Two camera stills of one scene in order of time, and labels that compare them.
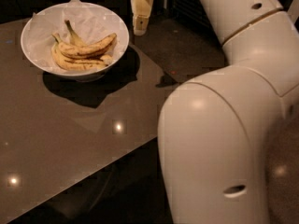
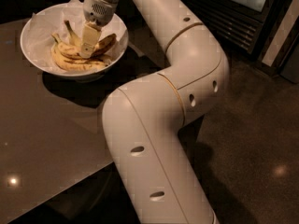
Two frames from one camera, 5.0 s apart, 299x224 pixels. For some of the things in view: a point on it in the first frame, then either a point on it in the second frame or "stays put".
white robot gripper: (142, 8) → (97, 12)
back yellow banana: (75, 38) stays put
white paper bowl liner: (89, 22) stays put
